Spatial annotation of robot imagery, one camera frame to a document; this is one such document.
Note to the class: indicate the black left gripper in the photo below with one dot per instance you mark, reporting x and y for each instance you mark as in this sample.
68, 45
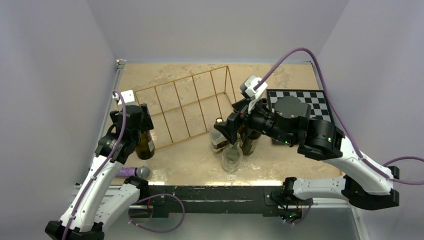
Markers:
146, 124

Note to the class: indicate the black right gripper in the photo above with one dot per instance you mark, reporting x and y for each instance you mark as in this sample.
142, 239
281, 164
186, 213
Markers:
229, 128

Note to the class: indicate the clear square bottle black cap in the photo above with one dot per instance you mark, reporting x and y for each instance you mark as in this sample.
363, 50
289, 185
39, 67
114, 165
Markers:
217, 141

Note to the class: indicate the olive bottle silver neck foil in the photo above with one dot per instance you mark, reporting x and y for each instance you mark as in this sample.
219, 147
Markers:
145, 148

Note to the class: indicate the clear round glass bottle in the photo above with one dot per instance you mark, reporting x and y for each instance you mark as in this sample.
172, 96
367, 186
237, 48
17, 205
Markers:
231, 157

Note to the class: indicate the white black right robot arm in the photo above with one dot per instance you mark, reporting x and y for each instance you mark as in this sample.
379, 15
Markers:
365, 184

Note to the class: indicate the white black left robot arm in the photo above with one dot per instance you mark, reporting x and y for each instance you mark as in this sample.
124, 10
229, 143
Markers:
86, 218

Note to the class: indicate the dark green bottle white label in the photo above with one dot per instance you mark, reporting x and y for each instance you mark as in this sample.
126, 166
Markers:
249, 142

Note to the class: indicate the dark green bottle right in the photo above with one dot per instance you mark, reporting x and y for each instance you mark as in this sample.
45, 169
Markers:
263, 103

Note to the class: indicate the black white chessboard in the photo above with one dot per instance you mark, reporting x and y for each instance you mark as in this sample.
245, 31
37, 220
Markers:
308, 102

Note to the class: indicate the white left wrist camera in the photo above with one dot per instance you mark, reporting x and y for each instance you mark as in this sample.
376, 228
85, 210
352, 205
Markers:
129, 98

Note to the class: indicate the gold wire wine rack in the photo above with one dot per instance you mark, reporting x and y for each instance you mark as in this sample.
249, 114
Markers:
186, 107

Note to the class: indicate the purple handled microphone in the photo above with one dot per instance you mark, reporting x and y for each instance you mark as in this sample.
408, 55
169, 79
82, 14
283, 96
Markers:
141, 172

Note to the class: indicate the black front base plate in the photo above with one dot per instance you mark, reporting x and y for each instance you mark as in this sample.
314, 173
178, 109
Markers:
267, 201

